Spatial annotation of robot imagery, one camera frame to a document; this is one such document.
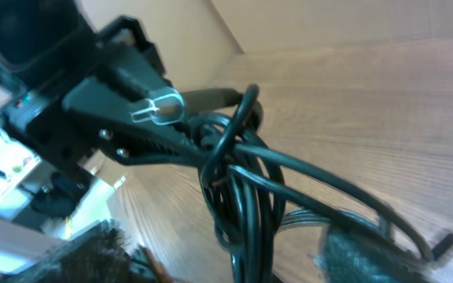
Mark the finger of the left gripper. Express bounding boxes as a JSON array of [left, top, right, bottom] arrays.
[[62, 78, 206, 167], [100, 46, 187, 126]]

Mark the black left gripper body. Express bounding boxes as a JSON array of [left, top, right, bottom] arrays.
[[0, 16, 171, 182]]

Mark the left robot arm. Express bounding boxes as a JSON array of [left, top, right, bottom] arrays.
[[0, 0, 206, 181]]

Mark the black USB cable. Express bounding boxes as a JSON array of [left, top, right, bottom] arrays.
[[181, 83, 453, 283]]

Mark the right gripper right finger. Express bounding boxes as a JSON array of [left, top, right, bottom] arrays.
[[316, 226, 429, 283]]

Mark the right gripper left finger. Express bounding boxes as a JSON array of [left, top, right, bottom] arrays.
[[0, 220, 160, 283]]

